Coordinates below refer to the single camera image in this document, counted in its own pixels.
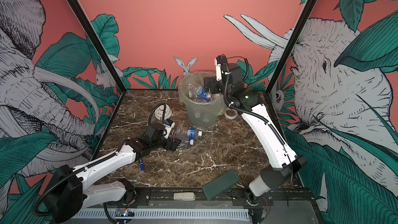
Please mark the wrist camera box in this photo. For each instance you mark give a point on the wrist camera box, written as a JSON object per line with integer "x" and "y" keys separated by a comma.
{"x": 154, "y": 131}
{"x": 235, "y": 82}

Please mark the green mesh trash bin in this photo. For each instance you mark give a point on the green mesh trash bin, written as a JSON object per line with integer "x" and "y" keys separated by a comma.
{"x": 201, "y": 114}

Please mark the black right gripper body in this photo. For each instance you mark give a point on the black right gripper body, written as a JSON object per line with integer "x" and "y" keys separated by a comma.
{"x": 217, "y": 87}

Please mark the white remote on rail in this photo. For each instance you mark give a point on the white remote on rail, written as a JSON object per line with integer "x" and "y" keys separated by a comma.
{"x": 184, "y": 196}

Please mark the white slotted cable duct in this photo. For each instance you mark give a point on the white slotted cable duct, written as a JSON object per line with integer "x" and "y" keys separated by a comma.
{"x": 172, "y": 213}

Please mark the Pocari bottle base up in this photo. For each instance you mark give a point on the Pocari bottle base up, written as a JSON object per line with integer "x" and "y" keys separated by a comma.
{"x": 186, "y": 143}

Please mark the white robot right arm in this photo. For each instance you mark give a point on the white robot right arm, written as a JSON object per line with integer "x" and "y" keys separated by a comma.
{"x": 283, "y": 161}

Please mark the black enclosure frame post right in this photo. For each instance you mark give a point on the black enclosure frame post right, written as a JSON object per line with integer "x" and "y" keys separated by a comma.
{"x": 307, "y": 10}

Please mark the white tape roll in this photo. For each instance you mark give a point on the white tape roll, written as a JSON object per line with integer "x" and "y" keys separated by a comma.
{"x": 230, "y": 114}

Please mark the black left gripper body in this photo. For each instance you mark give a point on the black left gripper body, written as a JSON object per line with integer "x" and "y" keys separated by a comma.
{"x": 166, "y": 143}

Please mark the black enclosure frame post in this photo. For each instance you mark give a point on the black enclosure frame post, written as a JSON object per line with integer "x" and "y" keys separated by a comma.
{"x": 307, "y": 10}
{"x": 94, "y": 38}

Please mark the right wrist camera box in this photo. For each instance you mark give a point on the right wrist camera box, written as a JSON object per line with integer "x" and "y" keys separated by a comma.
{"x": 235, "y": 82}

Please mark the dark green sponge block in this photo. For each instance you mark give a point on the dark green sponge block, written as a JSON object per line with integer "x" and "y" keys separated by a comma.
{"x": 218, "y": 185}

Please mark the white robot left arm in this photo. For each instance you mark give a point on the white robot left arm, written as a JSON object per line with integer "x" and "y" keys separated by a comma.
{"x": 73, "y": 189}

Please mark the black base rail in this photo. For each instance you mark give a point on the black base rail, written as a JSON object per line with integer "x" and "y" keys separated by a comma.
{"x": 237, "y": 196}

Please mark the clear bottle white cap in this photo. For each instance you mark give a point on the clear bottle white cap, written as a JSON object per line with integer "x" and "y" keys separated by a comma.
{"x": 197, "y": 90}

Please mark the Pocari bottle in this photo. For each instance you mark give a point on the Pocari bottle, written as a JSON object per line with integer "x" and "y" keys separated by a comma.
{"x": 188, "y": 133}

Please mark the black enclosure frame post left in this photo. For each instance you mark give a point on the black enclosure frame post left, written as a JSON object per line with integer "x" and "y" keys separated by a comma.
{"x": 94, "y": 38}

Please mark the blue marker pen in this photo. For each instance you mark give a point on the blue marker pen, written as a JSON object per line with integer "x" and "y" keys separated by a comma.
{"x": 140, "y": 161}

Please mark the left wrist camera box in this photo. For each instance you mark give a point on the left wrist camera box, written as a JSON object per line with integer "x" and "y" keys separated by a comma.
{"x": 154, "y": 131}

